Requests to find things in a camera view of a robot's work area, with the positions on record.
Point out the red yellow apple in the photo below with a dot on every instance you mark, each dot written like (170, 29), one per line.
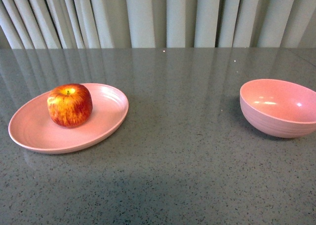
(70, 105)

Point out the pink bowl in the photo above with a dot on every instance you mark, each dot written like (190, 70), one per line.
(279, 108)

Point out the pink round plate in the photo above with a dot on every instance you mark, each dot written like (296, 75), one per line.
(32, 128)

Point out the grey white curtain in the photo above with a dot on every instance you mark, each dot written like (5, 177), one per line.
(54, 24)

